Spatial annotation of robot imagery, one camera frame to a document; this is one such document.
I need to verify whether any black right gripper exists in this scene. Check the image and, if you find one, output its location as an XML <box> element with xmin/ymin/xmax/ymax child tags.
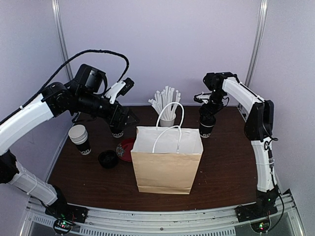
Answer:
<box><xmin>200</xmin><ymin>88</ymin><xmax>226</xmax><ymax>122</ymax></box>

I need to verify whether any black white paper cup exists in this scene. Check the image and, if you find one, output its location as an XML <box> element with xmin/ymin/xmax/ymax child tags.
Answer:
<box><xmin>199</xmin><ymin>116</ymin><xmax>216</xmax><ymax>138</ymax></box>
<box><xmin>110</xmin><ymin>127</ymin><xmax>124</xmax><ymax>138</ymax></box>

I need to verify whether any stack of black lids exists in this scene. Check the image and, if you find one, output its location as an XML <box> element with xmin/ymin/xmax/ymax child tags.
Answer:
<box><xmin>98</xmin><ymin>150</ymin><xmax>119</xmax><ymax>169</ymax></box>

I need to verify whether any stack of paper cups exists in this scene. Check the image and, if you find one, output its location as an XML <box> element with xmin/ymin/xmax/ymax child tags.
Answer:
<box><xmin>68</xmin><ymin>124</ymin><xmax>92</xmax><ymax>155</ymax></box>

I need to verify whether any brown paper bag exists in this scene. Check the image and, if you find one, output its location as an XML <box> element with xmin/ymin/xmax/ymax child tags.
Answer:
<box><xmin>130</xmin><ymin>102</ymin><xmax>204</xmax><ymax>195</ymax></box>

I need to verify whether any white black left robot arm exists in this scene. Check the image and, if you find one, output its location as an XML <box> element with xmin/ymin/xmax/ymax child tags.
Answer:
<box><xmin>0</xmin><ymin>64</ymin><xmax>138</xmax><ymax>218</ymax></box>

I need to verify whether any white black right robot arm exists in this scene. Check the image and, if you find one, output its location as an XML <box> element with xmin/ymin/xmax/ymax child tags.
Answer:
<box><xmin>194</xmin><ymin>72</ymin><xmax>278</xmax><ymax>217</ymax></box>

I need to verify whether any red floral plate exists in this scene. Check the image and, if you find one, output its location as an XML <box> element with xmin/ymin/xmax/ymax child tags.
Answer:
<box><xmin>116</xmin><ymin>138</ymin><xmax>135</xmax><ymax>162</ymax></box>

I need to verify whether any paper cup holding straws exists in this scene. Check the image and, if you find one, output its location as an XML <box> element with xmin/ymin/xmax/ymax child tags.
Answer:
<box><xmin>159</xmin><ymin>114</ymin><xmax>176</xmax><ymax>127</ymax></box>

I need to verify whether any bundle of white wrapped straws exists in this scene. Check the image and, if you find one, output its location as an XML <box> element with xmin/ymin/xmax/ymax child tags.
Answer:
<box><xmin>148</xmin><ymin>86</ymin><xmax>181</xmax><ymax>120</ymax></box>

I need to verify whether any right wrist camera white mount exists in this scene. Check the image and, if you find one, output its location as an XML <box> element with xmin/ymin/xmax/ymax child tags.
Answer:
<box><xmin>193</xmin><ymin>92</ymin><xmax>212</xmax><ymax>104</ymax></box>

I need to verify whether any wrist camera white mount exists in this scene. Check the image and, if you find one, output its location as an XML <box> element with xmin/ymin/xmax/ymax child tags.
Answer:
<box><xmin>104</xmin><ymin>78</ymin><xmax>134</xmax><ymax>104</ymax></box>
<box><xmin>193</xmin><ymin>92</ymin><xmax>212</xmax><ymax>104</ymax></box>

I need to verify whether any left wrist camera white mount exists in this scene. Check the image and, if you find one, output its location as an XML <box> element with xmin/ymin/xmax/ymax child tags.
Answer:
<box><xmin>104</xmin><ymin>78</ymin><xmax>134</xmax><ymax>104</ymax></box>

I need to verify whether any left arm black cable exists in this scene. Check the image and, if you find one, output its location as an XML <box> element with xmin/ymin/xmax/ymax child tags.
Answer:
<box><xmin>18</xmin><ymin>49</ymin><xmax>130</xmax><ymax>111</ymax></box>

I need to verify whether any right aluminium wall post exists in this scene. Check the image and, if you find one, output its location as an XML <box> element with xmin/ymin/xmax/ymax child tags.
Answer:
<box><xmin>245</xmin><ymin>0</ymin><xmax>268</xmax><ymax>88</ymax></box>

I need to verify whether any aluminium wall post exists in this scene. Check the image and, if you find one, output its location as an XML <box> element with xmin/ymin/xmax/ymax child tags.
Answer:
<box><xmin>51</xmin><ymin>0</ymin><xmax>74</xmax><ymax>79</ymax></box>
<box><xmin>245</xmin><ymin>0</ymin><xmax>268</xmax><ymax>88</ymax></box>

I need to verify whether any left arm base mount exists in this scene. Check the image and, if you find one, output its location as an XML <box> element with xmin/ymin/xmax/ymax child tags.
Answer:
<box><xmin>41</xmin><ymin>199</ymin><xmax>88</xmax><ymax>235</ymax></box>

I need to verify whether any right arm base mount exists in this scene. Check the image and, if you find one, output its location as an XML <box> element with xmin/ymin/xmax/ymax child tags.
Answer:
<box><xmin>235</xmin><ymin>193</ymin><xmax>278</xmax><ymax>235</ymax></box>

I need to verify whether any left aluminium wall post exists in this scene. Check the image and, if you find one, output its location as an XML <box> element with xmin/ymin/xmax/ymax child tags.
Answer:
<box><xmin>51</xmin><ymin>0</ymin><xmax>74</xmax><ymax>79</ymax></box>

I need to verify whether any aluminium front rail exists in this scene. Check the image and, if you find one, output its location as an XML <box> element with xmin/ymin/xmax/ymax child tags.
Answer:
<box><xmin>24</xmin><ymin>194</ymin><xmax>300</xmax><ymax>236</ymax></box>

